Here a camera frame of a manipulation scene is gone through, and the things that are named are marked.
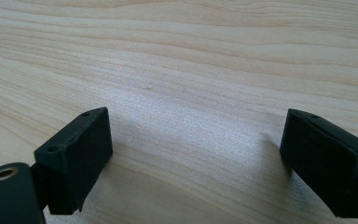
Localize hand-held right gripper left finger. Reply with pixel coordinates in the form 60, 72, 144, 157
31, 106, 114, 216

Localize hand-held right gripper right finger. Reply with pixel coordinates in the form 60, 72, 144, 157
279, 107, 358, 219

